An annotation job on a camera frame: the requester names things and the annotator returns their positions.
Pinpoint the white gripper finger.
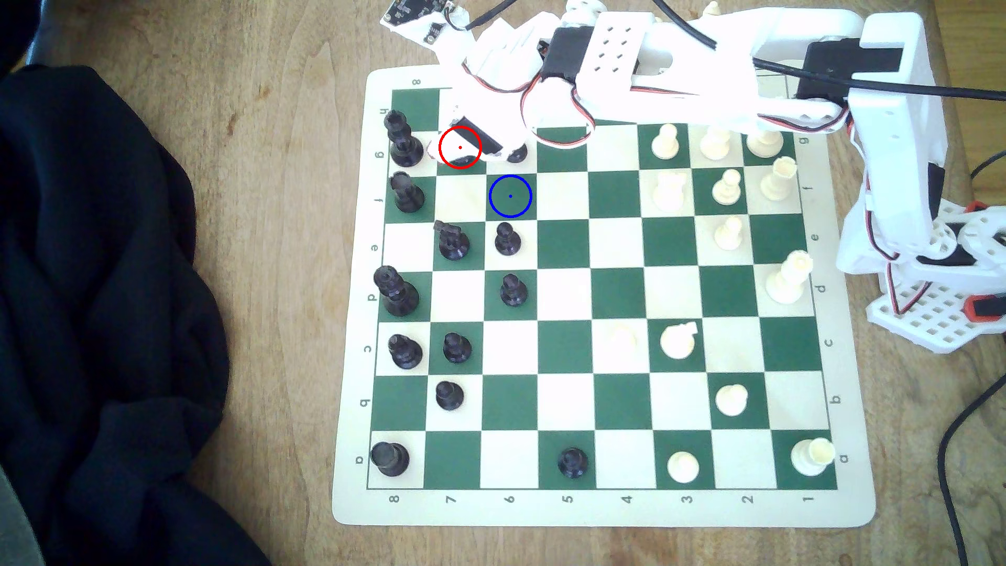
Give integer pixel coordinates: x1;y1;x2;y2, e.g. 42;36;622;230
431;118;482;168

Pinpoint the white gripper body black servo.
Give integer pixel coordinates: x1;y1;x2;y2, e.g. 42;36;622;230
452;12;563;158

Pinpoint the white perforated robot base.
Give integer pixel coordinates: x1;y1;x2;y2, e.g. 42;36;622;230
866;275;1006;355

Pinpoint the black king chess piece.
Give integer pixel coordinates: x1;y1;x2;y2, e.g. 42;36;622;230
384;110;425;168

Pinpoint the black bishop chess piece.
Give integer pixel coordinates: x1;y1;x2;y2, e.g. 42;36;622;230
390;171;426;214

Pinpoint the black queen chess piece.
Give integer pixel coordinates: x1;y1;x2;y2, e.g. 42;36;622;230
373;266;421;318

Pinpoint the green white chess board mat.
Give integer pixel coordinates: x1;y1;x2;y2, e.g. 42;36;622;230
332;61;877;528

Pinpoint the black rook chess piece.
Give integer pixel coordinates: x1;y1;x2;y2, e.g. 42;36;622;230
370;442;410;478

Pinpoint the dark furniture piece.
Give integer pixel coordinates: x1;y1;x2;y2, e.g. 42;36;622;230
0;0;58;73

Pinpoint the white rook chess piece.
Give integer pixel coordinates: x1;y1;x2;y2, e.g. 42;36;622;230
791;437;836;477

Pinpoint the black cloth jacket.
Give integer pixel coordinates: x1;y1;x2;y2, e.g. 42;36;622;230
0;64;272;566

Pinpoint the grey fabric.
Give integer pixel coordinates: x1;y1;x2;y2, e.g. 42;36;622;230
0;467;46;566

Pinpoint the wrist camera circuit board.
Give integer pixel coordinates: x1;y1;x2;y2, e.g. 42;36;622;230
382;0;451;42

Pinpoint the orange black clamp handle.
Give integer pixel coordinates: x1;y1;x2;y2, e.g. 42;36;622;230
965;295;1006;323

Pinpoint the black cable on table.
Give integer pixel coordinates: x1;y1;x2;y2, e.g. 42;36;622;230
937;376;1006;566

